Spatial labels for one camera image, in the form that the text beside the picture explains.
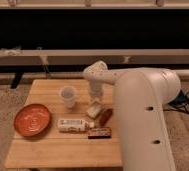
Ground white sponge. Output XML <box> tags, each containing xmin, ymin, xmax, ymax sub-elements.
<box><xmin>86</xmin><ymin>102</ymin><xmax>102</xmax><ymax>119</ymax></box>

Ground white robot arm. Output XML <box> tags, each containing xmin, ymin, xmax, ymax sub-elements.
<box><xmin>83</xmin><ymin>61</ymin><xmax>181</xmax><ymax>171</ymax></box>

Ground clear plastic cup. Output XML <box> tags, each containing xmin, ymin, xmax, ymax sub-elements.
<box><xmin>59</xmin><ymin>86</ymin><xmax>77</xmax><ymax>108</ymax></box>

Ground red brown sausage toy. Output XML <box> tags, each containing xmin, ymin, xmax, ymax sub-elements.
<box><xmin>99</xmin><ymin>109</ymin><xmax>113</xmax><ymax>126</ymax></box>

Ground wooden table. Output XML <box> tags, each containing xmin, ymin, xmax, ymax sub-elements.
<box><xmin>4</xmin><ymin>79</ymin><xmax>122</xmax><ymax>169</ymax></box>

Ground white plastic bottle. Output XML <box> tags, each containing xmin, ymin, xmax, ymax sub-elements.
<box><xmin>58</xmin><ymin>118</ymin><xmax>95</xmax><ymax>132</ymax></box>

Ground orange plate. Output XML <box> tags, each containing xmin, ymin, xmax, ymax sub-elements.
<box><xmin>13</xmin><ymin>104</ymin><xmax>51</xmax><ymax>137</ymax></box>

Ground blue device on floor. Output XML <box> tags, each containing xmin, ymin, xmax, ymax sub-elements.
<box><xmin>175</xmin><ymin>91</ymin><xmax>188</xmax><ymax>107</ymax></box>

